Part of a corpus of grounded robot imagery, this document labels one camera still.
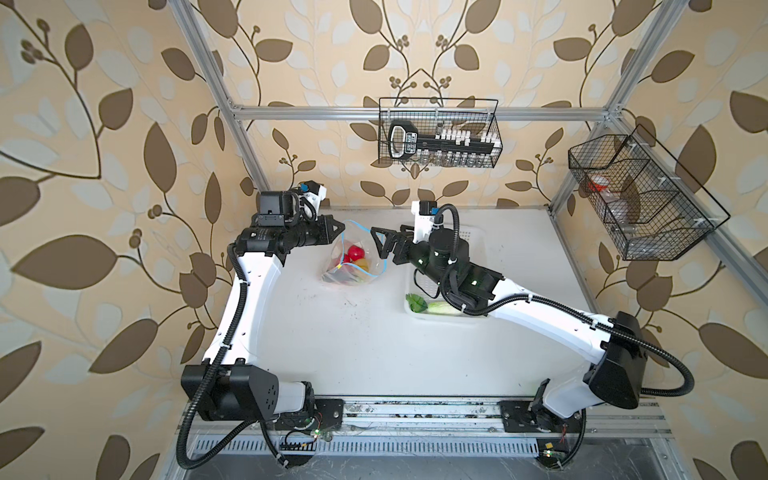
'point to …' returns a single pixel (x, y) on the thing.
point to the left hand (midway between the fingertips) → (343, 223)
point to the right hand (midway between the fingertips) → (389, 232)
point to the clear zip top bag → (341, 270)
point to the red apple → (356, 253)
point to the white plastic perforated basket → (421, 286)
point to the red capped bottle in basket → (598, 183)
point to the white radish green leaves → (418, 305)
